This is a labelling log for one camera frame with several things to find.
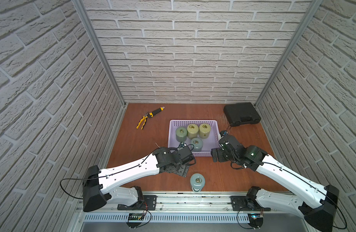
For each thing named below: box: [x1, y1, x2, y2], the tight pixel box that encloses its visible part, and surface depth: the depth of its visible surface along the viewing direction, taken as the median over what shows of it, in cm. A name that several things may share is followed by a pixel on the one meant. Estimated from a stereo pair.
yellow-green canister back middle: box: [186, 123, 199, 140], surface depth 96 cm
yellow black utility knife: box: [148, 106, 165, 118], surface depth 116 cm
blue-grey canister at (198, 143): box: [190, 137, 204, 152], surface depth 89 cm
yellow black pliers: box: [136, 111, 149, 131], surface depth 109 cm
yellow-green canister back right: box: [198, 122, 211, 140], surface depth 97 cm
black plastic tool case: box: [223, 102, 262, 128], surface depth 106 cm
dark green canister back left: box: [175, 126, 188, 143], surface depth 94 cm
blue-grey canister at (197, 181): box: [190, 173, 206, 193], surface depth 75 cm
